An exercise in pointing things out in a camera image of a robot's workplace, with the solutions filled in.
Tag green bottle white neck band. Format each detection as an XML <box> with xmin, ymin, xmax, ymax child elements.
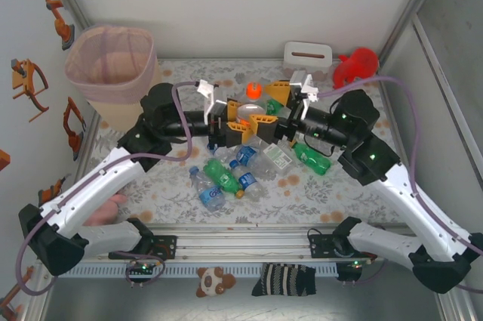
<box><xmin>263</xmin><ymin>97</ymin><xmax>287</xmax><ymax>117</ymax></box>

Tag clear bottle blue cap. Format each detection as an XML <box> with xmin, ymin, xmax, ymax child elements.
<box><xmin>247</xmin><ymin>134</ymin><xmax>269</xmax><ymax>149</ymax></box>

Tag orange label bottle orange cap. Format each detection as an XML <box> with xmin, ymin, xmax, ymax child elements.
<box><xmin>234</xmin><ymin>82</ymin><xmax>265</xmax><ymax>129</ymax></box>

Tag blue label bottle white cap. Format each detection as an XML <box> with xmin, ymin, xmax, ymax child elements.
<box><xmin>229</xmin><ymin>143</ymin><xmax>279</xmax><ymax>181</ymax></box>

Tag clear bottle white green label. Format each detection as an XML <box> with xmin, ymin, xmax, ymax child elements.
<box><xmin>263</xmin><ymin>142</ymin><xmax>294</xmax><ymax>177</ymax></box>

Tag green plastic bottle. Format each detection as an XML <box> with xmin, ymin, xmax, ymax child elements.
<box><xmin>202</xmin><ymin>158</ymin><xmax>246</xmax><ymax>200</ymax></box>
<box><xmin>291</xmin><ymin>141</ymin><xmax>333</xmax><ymax>177</ymax></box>

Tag bottle with cursive blue label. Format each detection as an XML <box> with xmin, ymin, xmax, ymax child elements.
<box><xmin>188</xmin><ymin>165</ymin><xmax>226</xmax><ymax>213</ymax></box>

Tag pink mesh waste bin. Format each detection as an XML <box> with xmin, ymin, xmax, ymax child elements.
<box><xmin>63</xmin><ymin>24</ymin><xmax>158</xmax><ymax>132</ymax></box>

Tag red plastic watering can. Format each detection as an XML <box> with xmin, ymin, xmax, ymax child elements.
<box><xmin>332</xmin><ymin>47</ymin><xmax>380</xmax><ymax>91</ymax></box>

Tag white tissue box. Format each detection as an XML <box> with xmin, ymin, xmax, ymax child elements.
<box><xmin>282</xmin><ymin>41</ymin><xmax>334</xmax><ymax>81</ymax></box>

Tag floral grey tablecloth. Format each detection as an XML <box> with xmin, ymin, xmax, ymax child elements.
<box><xmin>73</xmin><ymin>57</ymin><xmax>420</xmax><ymax>226</ymax></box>

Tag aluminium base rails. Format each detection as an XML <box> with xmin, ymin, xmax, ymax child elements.
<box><xmin>35</xmin><ymin>222</ymin><xmax>457</xmax><ymax>264</ymax></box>

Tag pink pig plush toy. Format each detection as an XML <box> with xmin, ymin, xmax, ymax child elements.
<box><xmin>81</xmin><ymin>193</ymin><xmax>128</xmax><ymax>228</ymax></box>

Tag brown panda plush toy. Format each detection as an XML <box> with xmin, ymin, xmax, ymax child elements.
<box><xmin>195</xmin><ymin>266</ymin><xmax>238</xmax><ymax>298</ymax></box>

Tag black white striped sock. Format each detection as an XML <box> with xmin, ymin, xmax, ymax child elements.
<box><xmin>251</xmin><ymin>262</ymin><xmax>317</xmax><ymax>298</ymax></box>

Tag circuit board green light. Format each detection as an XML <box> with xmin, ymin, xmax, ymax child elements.
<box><xmin>128</xmin><ymin>260</ymin><xmax>156</xmax><ymax>275</ymax></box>
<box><xmin>337</xmin><ymin>258</ymin><xmax>369</xmax><ymax>273</ymax></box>

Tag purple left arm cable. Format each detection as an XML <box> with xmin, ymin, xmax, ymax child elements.
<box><xmin>15</xmin><ymin>81</ymin><xmax>203</xmax><ymax>295</ymax></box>

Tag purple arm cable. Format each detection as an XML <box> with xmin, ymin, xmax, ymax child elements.
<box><xmin>15</xmin><ymin>81</ymin><xmax>203</xmax><ymax>295</ymax></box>
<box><xmin>316</xmin><ymin>75</ymin><xmax>483</xmax><ymax>295</ymax></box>

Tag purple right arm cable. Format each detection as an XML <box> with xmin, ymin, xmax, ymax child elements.
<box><xmin>316</xmin><ymin>75</ymin><xmax>483</xmax><ymax>295</ymax></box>

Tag white slotted cable duct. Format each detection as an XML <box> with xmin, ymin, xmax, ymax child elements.
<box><xmin>51</xmin><ymin>263</ymin><xmax>339</xmax><ymax>279</ymax></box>

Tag aluminium frame leg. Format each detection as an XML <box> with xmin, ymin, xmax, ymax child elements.
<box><xmin>433</xmin><ymin>286</ymin><xmax>478</xmax><ymax>321</ymax></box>
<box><xmin>20</xmin><ymin>262</ymin><xmax>56</xmax><ymax>321</ymax></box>

